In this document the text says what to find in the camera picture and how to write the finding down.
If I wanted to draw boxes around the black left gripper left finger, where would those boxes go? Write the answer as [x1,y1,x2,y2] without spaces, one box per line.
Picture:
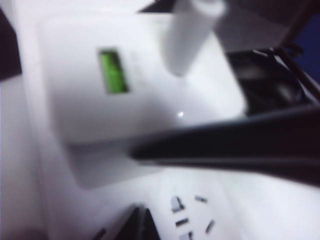
[117,204,149,240]

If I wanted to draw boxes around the white charger cable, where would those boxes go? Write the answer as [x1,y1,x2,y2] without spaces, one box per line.
[161,0,227,77]

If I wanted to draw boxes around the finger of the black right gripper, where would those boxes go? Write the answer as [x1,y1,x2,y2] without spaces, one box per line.
[219,0,312,52]
[129,106,320,182]

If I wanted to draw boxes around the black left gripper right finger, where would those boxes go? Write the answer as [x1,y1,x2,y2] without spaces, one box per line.
[143,207,162,240]

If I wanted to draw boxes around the white power strip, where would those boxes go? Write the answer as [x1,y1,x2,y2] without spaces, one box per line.
[19,24,320,240]

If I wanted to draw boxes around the white USB charger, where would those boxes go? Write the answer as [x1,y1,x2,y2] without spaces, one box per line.
[34,9,247,191]

